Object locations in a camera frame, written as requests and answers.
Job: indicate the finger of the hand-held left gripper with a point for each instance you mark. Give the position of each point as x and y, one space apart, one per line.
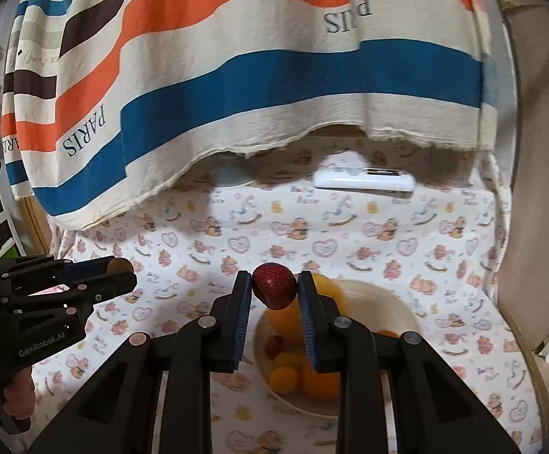
85 267
109 286

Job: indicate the small yellow cherry tomato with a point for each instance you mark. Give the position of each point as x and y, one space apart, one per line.
120 265

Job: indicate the red cherry tomato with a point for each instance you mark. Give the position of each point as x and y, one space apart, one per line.
274 346
274 286

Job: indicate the white remote control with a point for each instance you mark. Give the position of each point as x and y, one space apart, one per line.
359 180

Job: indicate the striped hanging cloth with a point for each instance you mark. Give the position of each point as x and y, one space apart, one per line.
255 80

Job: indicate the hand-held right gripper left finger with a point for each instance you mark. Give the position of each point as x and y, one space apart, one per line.
241 321

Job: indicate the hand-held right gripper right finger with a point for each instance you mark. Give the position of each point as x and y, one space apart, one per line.
306 331

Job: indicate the large yellow-red apple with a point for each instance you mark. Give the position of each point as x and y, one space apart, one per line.
283 324

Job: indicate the wooden shelf unit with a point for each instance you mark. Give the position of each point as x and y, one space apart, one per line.
539 198

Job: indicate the bear print tablecloth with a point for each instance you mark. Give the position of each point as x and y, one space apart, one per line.
350 246

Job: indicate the person's left hand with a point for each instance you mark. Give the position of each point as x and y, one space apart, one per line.
19 397

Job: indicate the beige plate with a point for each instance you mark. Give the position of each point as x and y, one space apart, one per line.
378 302

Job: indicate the mandarin orange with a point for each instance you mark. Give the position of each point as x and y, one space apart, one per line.
321 385
388 333

